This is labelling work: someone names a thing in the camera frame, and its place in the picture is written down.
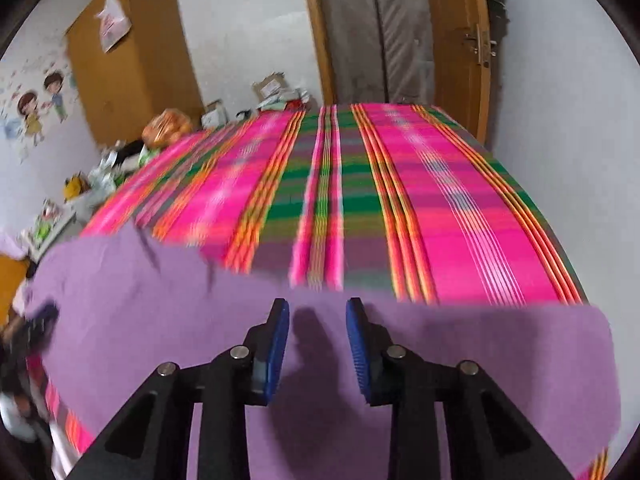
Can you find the cartoon children wall sticker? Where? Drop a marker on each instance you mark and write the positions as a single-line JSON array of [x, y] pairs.
[[37, 99]]

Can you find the white paper on wardrobe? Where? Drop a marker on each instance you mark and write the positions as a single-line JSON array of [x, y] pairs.
[[114, 24]]

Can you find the pink plaid bed sheet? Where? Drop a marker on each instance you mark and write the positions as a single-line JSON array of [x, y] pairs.
[[394, 198]]

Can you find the wooden door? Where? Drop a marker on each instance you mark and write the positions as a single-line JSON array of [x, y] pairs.
[[462, 58]]

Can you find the wooden wardrobe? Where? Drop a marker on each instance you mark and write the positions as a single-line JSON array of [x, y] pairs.
[[145, 73]]

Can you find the cardboard box with label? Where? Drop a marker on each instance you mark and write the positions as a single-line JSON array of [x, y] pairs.
[[270, 86]]

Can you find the purple garment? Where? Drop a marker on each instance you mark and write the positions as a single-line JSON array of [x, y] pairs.
[[128, 303]]

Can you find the bag of oranges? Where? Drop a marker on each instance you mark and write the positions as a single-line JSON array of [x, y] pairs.
[[166, 128]]

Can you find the yellow bag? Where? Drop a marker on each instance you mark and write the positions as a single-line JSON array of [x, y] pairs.
[[75, 186]]

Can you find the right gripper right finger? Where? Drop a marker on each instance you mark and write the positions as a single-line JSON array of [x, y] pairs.
[[446, 419]]

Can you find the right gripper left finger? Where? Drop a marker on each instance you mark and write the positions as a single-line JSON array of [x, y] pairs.
[[149, 437]]

